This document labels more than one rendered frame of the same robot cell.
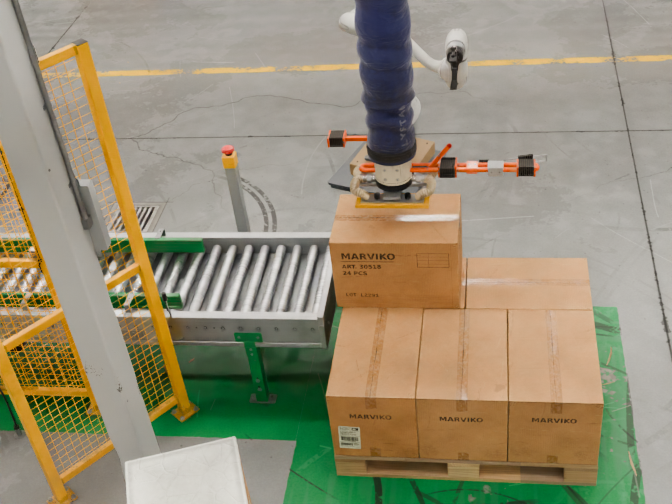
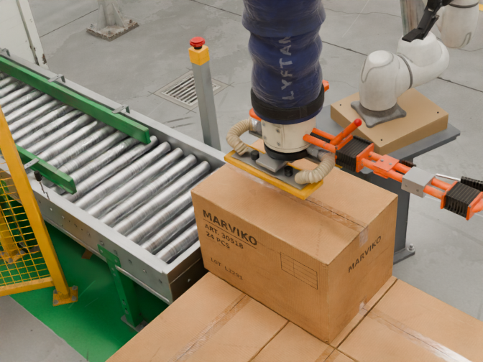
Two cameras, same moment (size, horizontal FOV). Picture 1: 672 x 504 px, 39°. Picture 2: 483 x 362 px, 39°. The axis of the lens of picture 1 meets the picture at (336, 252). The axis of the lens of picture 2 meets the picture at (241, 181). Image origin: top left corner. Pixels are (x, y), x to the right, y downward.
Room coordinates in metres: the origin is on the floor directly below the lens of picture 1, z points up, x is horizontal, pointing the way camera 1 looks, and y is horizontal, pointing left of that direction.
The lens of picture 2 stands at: (2.13, -1.14, 2.46)
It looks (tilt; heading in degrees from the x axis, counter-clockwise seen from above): 39 degrees down; 34
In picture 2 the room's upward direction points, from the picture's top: 7 degrees counter-clockwise
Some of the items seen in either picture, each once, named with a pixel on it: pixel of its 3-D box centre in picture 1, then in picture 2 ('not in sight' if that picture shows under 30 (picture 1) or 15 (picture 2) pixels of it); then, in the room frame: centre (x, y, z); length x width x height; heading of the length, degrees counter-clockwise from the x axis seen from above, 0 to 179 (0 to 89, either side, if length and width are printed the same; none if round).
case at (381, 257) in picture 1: (398, 250); (293, 233); (3.69, -0.31, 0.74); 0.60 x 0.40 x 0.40; 78
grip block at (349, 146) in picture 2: (447, 167); (354, 153); (3.63, -0.55, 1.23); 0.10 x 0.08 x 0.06; 167
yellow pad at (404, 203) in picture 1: (392, 198); (271, 166); (3.60, -0.29, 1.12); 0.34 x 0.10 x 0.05; 77
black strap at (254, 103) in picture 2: (391, 145); (287, 94); (3.69, -0.31, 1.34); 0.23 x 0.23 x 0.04
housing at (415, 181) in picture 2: (495, 168); (417, 182); (3.59, -0.76, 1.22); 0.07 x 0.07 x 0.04; 77
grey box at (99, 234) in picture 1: (75, 214); not in sight; (3.03, 0.96, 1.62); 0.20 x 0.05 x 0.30; 78
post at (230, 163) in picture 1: (243, 229); (210, 136); (4.38, 0.50, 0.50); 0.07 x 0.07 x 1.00; 78
